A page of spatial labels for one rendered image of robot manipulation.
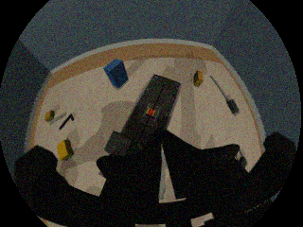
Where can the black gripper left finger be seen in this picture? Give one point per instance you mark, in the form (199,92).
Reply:
(146,165)

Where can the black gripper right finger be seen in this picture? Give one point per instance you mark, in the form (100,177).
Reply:
(184,161)

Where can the blue cube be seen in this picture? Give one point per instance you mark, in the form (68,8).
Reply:
(116,72)

